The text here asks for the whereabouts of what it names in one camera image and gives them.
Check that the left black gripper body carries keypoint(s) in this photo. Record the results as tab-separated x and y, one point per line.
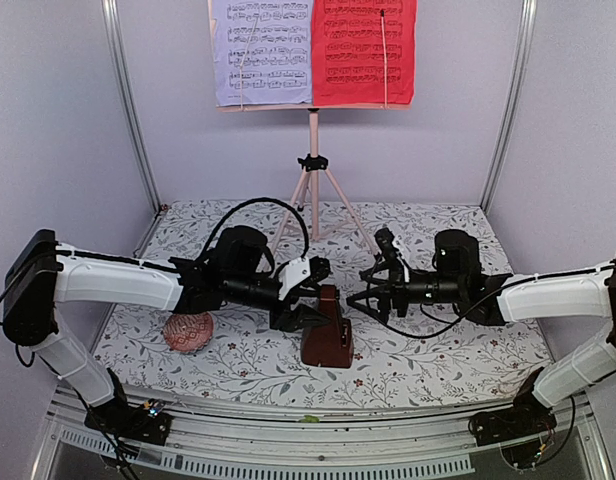
240	289

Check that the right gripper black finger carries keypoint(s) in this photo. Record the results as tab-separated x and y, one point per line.
371	293
373	308

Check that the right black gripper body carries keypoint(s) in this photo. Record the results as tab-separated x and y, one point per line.
447	290

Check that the brown wooden metronome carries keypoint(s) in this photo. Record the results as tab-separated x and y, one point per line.
331	345

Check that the pink music stand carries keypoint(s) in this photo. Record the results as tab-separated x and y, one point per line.
314	164

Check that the purple sheet music paper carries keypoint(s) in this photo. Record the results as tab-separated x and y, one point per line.
261	52

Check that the red sheet music paper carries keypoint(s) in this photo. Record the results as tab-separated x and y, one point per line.
363	52

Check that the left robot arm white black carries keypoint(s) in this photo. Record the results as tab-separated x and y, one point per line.
48	273

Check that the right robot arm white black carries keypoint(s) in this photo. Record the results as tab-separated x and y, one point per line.
509	298

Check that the floral patterned table mat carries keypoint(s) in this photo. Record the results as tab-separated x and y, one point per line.
427	358

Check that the red patterned ceramic bowl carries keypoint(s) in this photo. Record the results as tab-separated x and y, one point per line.
188	332

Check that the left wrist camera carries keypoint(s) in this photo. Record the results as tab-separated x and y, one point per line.
302	274

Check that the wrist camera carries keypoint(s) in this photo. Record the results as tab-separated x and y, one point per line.
302	274
391	258

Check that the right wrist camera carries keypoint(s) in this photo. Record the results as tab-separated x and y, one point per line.
391	258

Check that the aluminium front rail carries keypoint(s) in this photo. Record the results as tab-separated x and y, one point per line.
213	439

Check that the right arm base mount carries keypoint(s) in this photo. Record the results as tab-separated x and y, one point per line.
513	425

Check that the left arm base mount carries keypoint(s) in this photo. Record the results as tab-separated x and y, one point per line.
119	419

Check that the right aluminium frame post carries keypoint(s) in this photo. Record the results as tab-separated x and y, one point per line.
520	62

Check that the aluminium frame post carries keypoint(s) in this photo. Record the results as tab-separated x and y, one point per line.
122	75
520	62

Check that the left aluminium frame post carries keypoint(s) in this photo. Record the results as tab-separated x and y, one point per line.
122	75

